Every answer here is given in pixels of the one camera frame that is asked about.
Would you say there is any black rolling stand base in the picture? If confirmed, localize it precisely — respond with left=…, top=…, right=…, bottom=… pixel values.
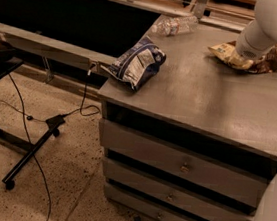
left=0, top=56, right=73, bottom=197

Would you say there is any blue chip bag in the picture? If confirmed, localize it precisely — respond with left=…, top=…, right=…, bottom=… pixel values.
left=101, top=37, right=166, bottom=91

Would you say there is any grey drawer cabinet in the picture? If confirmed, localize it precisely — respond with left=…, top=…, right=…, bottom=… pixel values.
left=99, top=25, right=277, bottom=221

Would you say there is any bottom grey drawer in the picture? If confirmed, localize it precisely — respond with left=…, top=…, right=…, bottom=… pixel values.
left=104, top=183, right=195, bottom=221

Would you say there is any clear plastic water bottle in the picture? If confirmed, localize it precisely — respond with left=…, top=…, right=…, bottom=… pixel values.
left=151, top=15, right=199, bottom=36

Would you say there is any top grey drawer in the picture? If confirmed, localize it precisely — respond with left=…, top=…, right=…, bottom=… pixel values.
left=99, top=119, right=267, bottom=207

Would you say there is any brown chip bag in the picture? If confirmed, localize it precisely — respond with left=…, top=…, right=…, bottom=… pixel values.
left=209, top=41, right=277, bottom=74

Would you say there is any black floor cable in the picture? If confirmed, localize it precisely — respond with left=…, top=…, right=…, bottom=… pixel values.
left=0, top=52, right=108, bottom=221

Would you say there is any middle grey drawer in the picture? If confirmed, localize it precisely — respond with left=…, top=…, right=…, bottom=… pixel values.
left=102, top=157, right=252, bottom=221

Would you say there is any grey long bench rail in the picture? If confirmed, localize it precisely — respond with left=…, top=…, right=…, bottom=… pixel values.
left=0, top=23, right=116, bottom=70

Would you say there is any grey drawer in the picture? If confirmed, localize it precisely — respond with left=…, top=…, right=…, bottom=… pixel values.
left=104, top=183, right=195, bottom=221
left=99, top=119, right=267, bottom=207
left=102, top=157, right=252, bottom=221

